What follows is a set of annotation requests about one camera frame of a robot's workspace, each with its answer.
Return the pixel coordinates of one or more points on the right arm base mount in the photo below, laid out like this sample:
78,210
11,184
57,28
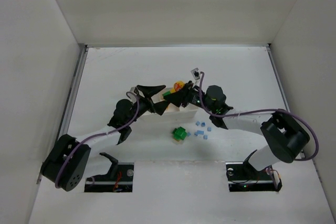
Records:
242,177

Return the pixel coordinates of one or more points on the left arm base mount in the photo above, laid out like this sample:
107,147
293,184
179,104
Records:
107,175

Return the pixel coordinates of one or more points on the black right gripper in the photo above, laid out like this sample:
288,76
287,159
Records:
186,94

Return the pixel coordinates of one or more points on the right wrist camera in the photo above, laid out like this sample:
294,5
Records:
197,74

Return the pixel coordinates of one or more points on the green lego cluster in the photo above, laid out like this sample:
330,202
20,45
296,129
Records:
179,134

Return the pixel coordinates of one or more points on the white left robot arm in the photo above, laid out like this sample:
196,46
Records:
66,163

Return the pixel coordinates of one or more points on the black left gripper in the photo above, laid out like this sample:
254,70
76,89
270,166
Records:
148,100

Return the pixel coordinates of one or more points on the white divided plastic container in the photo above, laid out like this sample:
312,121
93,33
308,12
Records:
171,113

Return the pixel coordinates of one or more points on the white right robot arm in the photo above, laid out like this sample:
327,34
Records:
284,136

